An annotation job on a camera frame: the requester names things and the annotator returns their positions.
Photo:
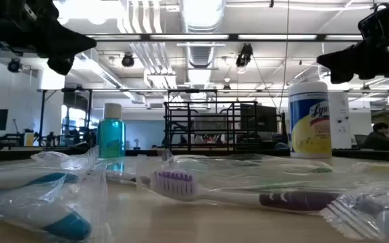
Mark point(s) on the Lysol wipes canister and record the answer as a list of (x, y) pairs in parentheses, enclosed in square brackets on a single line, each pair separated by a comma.
[(309, 128)]

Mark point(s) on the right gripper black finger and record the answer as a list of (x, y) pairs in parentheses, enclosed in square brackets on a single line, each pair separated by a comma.
[(350, 52), (350, 64)]

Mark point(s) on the person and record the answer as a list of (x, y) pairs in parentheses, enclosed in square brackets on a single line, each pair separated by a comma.
[(378, 140)]

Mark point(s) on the teal mouthwash bottle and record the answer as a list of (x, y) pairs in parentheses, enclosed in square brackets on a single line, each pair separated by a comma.
[(110, 135)]

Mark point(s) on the black aluminium table frame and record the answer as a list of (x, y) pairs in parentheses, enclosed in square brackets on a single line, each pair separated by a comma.
[(366, 155)]

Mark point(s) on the black ceiling spotlight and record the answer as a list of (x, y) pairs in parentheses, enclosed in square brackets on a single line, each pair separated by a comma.
[(128, 60), (13, 65)]

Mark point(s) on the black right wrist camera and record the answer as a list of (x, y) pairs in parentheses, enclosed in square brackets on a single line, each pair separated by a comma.
[(383, 22)]

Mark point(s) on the black overhead camera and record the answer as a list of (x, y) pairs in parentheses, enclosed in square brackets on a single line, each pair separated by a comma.
[(245, 54)]

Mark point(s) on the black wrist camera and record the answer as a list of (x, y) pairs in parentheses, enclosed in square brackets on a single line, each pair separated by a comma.
[(8, 17), (383, 22)]

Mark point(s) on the black metal rack frame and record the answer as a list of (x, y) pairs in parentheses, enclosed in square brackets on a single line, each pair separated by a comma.
[(42, 114)]

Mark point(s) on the purple toothbrush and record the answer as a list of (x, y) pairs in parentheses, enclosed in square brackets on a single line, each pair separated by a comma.
[(296, 201)]

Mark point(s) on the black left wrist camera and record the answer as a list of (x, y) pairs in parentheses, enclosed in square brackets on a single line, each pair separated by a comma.
[(8, 17)]

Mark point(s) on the white round pillar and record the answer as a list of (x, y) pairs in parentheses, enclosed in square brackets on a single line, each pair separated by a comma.
[(339, 118)]

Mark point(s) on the black crossbeam with light strips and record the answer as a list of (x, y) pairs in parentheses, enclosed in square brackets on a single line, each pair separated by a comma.
[(233, 37)]

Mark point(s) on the silver ceiling air duct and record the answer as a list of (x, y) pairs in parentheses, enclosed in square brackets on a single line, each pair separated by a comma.
[(201, 20)]

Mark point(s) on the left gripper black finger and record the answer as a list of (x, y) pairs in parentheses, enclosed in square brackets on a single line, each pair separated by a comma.
[(64, 50), (69, 38)]

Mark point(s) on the black monitor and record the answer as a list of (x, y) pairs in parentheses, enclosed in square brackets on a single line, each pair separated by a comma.
[(267, 118)]

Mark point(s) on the yellow toothbrush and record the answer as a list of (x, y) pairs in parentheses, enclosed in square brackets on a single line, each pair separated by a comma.
[(383, 167)]

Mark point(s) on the yellow container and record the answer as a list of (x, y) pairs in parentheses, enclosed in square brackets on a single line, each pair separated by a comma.
[(29, 139)]

